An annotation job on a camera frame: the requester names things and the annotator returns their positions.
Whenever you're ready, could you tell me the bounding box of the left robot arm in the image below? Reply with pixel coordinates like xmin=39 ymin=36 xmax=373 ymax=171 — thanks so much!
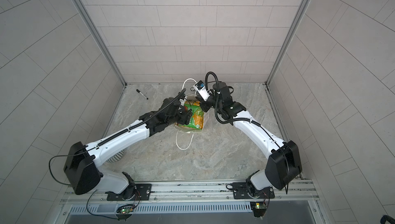
xmin=64 ymin=94 xmax=192 ymax=200

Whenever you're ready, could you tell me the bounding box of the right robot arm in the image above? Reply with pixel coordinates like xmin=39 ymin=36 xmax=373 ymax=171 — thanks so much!
xmin=193 ymin=81 xmax=302 ymax=198

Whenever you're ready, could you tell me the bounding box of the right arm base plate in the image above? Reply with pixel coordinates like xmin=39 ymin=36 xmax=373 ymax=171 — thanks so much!
xmin=226 ymin=182 xmax=275 ymax=199

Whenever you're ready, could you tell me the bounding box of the white printed paper bag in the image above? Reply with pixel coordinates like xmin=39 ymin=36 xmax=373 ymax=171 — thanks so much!
xmin=175 ymin=87 xmax=205 ymax=151

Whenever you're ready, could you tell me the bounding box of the green corn chips bag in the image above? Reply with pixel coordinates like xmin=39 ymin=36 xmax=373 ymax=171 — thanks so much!
xmin=176 ymin=101 xmax=204 ymax=130

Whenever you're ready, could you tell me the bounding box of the left circuit board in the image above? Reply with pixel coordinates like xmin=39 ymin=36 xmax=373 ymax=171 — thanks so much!
xmin=116 ymin=204 xmax=135 ymax=215

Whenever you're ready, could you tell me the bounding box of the circuit board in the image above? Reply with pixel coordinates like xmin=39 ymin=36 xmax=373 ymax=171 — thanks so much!
xmin=250 ymin=201 xmax=267 ymax=218
xmin=116 ymin=204 xmax=135 ymax=215

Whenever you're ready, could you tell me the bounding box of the aluminium mounting rail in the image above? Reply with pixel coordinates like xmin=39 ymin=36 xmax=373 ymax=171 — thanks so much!
xmin=59 ymin=179 xmax=320 ymax=204

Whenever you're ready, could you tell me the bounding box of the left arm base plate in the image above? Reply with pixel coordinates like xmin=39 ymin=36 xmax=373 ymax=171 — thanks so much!
xmin=106 ymin=184 xmax=152 ymax=201

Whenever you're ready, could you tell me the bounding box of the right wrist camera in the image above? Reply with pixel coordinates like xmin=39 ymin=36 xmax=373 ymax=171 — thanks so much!
xmin=193 ymin=81 xmax=211 ymax=101

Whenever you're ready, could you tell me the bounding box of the right circuit board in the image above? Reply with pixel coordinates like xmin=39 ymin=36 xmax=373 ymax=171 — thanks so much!
xmin=250 ymin=201 xmax=267 ymax=218

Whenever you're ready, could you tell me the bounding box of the black marker pen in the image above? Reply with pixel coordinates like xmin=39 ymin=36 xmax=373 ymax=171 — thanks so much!
xmin=136 ymin=89 xmax=149 ymax=100

